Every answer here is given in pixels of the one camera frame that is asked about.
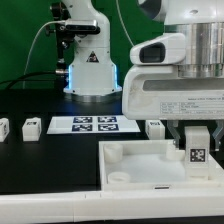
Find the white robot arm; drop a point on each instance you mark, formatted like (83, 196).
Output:
(193, 42)

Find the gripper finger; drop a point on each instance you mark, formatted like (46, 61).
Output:
(218, 133)

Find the white square tabletop tray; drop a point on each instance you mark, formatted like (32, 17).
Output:
(148, 165)

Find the black camera on stand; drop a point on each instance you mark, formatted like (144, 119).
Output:
(66, 28)

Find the white front fence wall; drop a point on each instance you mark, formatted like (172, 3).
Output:
(91, 206)

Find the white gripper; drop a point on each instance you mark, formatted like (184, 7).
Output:
(156, 92)

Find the white marker sheet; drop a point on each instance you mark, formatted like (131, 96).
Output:
(92, 124)

